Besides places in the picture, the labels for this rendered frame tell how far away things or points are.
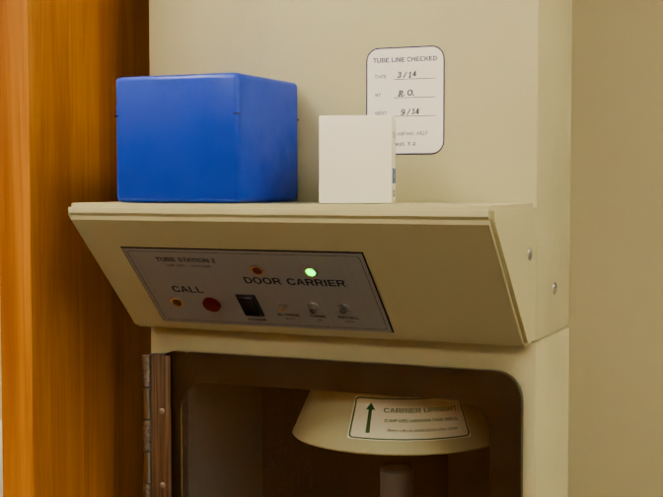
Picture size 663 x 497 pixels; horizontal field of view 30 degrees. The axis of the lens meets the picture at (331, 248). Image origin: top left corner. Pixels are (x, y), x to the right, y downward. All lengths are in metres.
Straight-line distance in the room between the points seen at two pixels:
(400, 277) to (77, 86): 0.33
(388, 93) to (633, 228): 0.46
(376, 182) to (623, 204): 0.51
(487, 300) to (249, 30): 0.29
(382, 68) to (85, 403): 0.37
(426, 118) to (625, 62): 0.44
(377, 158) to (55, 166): 0.28
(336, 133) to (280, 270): 0.11
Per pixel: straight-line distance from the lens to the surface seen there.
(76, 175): 1.02
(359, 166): 0.85
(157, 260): 0.92
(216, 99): 0.86
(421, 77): 0.92
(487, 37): 0.91
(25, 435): 0.99
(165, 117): 0.88
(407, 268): 0.83
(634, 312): 1.32
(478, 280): 0.83
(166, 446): 1.02
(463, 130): 0.91
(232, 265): 0.89
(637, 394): 1.33
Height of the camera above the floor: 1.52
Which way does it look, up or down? 3 degrees down
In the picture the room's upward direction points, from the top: straight up
